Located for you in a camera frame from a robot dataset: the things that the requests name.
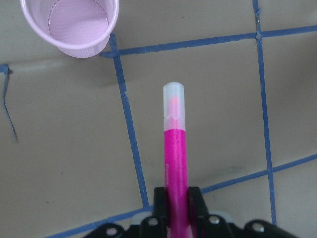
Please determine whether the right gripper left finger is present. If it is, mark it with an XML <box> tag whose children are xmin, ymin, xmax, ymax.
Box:
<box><xmin>139</xmin><ymin>187</ymin><xmax>168</xmax><ymax>238</ymax></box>

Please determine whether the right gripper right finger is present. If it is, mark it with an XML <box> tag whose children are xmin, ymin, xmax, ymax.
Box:
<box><xmin>188</xmin><ymin>187</ymin><xmax>235</xmax><ymax>238</ymax></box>

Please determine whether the pink marker pen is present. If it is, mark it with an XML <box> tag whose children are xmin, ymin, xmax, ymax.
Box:
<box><xmin>163</xmin><ymin>82</ymin><xmax>191</xmax><ymax>238</ymax></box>

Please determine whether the pink mesh cup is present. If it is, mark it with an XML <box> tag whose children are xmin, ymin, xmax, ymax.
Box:
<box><xmin>20</xmin><ymin>0</ymin><xmax>119</xmax><ymax>58</ymax></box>

